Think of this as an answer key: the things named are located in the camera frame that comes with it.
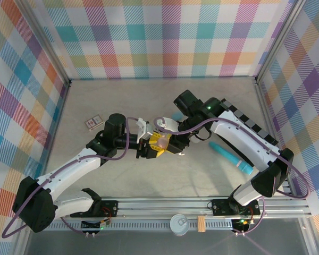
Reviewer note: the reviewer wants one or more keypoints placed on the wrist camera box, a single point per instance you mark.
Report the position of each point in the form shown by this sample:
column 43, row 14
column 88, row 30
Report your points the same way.
column 170, row 125
column 145, row 128

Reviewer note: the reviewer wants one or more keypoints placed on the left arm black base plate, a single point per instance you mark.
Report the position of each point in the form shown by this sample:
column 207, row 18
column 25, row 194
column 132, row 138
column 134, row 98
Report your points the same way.
column 109, row 208

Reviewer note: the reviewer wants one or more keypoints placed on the aluminium side rail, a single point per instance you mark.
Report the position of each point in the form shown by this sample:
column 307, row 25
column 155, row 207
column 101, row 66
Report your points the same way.
column 59, row 119
column 265, row 106

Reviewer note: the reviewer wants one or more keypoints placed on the teal cylinder tube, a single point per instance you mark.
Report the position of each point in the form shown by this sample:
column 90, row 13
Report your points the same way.
column 228, row 156

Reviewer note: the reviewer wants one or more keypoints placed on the aluminium frame post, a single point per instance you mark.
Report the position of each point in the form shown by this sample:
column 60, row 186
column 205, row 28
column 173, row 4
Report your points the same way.
column 50, row 47
column 279, row 40

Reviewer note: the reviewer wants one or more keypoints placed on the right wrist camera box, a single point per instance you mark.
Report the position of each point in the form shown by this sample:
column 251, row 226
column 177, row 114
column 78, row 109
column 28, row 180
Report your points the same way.
column 170, row 125

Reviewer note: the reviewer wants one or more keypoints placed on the silver tin can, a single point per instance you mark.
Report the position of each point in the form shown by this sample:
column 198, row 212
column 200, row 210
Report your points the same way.
column 179, row 224

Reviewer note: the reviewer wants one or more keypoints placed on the small card box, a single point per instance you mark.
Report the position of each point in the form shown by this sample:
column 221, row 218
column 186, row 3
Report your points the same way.
column 94, row 122

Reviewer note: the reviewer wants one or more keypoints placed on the small cork block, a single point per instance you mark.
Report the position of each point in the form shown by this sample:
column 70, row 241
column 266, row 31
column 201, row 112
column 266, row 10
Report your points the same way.
column 201, row 224

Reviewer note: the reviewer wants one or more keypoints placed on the blue earbud charging case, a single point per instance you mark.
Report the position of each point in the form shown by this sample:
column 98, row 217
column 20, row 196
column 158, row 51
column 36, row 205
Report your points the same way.
column 177, row 116

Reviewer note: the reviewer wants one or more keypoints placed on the aluminium mounting rail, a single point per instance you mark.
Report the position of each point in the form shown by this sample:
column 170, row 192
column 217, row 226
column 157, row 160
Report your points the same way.
column 162, row 205

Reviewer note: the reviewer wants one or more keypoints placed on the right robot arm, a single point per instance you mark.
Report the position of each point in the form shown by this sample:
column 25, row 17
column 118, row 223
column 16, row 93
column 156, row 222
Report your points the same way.
column 268, row 180

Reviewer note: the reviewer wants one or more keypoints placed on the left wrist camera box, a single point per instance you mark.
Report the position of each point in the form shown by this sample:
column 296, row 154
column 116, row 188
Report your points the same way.
column 145, row 128

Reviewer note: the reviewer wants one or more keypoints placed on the white earbud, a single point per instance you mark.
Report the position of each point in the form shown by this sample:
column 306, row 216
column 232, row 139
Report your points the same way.
column 181, row 154

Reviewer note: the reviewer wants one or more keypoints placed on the black grey checkerboard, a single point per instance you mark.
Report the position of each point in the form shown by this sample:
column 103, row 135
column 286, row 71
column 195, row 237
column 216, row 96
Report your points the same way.
column 244, row 117

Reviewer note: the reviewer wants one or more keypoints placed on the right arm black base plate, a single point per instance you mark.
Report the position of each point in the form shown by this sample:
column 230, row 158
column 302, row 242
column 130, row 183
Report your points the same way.
column 220, row 207

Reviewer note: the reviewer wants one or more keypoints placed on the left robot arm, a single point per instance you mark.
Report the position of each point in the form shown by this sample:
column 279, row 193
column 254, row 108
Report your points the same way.
column 34, row 210

